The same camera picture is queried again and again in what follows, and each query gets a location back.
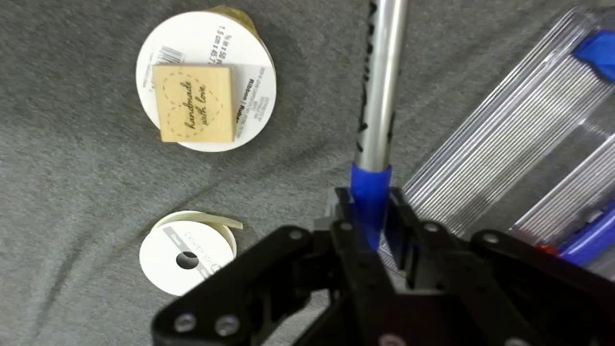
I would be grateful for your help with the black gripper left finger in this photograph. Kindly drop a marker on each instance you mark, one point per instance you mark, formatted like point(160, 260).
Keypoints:
point(289, 289)

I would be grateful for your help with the wooden stamp block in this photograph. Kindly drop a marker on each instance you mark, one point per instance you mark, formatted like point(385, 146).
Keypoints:
point(194, 102)

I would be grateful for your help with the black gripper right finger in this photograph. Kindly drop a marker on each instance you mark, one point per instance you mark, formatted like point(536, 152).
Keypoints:
point(500, 289)

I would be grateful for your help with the long clear plastic tray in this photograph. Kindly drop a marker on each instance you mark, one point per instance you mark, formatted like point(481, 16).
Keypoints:
point(511, 141)

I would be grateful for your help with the grey table cloth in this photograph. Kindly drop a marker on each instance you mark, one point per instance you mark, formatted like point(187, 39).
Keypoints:
point(64, 193)

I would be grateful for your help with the silver marker with blue cap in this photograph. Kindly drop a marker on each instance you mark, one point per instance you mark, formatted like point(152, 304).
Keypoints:
point(379, 97)

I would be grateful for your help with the white spool with gold ribbon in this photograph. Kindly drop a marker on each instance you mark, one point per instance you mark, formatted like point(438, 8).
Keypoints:
point(192, 39)

